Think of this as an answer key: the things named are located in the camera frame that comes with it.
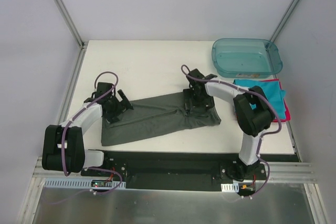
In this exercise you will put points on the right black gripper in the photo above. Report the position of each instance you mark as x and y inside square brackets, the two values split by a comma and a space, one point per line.
[194, 100]

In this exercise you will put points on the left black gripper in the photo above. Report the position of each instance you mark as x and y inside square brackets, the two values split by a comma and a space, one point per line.
[118, 106]

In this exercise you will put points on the dark grey t shirt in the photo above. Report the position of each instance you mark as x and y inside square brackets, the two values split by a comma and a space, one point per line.
[153, 117]

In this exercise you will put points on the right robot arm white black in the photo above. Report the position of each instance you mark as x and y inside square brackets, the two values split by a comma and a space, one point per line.
[252, 109]

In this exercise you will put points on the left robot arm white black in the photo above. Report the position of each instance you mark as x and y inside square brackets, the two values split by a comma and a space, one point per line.
[64, 148]

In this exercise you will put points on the teal transparent plastic bin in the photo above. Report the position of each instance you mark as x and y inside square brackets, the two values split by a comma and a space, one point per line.
[246, 58]

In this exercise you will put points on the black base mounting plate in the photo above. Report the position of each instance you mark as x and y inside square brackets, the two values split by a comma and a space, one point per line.
[168, 171]

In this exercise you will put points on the folded cyan t shirt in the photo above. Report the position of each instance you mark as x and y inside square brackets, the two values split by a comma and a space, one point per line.
[273, 95]

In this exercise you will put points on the folded magenta t shirt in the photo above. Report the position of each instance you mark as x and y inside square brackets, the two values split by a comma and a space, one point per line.
[284, 116]

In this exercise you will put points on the left white cable duct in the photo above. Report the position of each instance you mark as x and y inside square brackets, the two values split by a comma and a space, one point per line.
[96, 184]

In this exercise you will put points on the white cable duct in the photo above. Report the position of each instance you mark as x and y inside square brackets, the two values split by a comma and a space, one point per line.
[96, 184]
[230, 188]

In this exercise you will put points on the right white cable duct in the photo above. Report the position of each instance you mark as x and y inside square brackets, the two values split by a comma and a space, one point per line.
[230, 188]

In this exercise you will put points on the right aluminium frame post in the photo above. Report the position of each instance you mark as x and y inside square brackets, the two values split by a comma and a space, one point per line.
[284, 19]

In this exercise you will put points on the aluminium frame post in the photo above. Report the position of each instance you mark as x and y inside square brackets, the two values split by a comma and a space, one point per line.
[70, 23]
[284, 19]

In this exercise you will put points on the left aluminium frame post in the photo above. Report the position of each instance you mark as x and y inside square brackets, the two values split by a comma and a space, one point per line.
[70, 23]

